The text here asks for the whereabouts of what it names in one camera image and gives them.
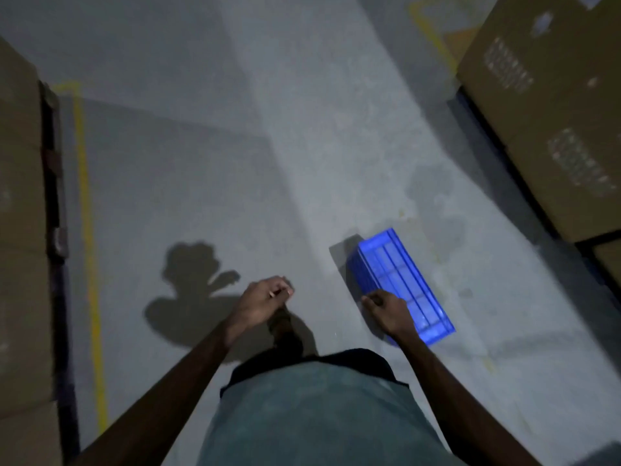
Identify large printed cardboard box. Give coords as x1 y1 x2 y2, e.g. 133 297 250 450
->
502 99 621 244
456 0 621 156

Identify blue plastic crate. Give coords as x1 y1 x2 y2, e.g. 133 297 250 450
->
346 228 456 347

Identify person's left forearm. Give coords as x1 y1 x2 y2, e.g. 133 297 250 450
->
73 325 243 466

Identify plain cardboard box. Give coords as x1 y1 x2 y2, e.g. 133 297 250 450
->
593 239 621 288
0 245 58 420
0 39 51 253
0 402 65 466

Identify person's left hand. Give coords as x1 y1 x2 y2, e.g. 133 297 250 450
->
224 276 295 343

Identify dark shoe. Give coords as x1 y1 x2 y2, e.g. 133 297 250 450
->
267 308 305 359

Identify teal shirt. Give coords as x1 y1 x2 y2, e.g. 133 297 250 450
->
198 360 467 466

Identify person's right hand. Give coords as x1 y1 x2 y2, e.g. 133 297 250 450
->
361 290 416 343

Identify black trousers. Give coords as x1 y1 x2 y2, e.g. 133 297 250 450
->
220 348 409 399

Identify person's right forearm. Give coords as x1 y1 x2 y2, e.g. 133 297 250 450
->
395 330 540 466

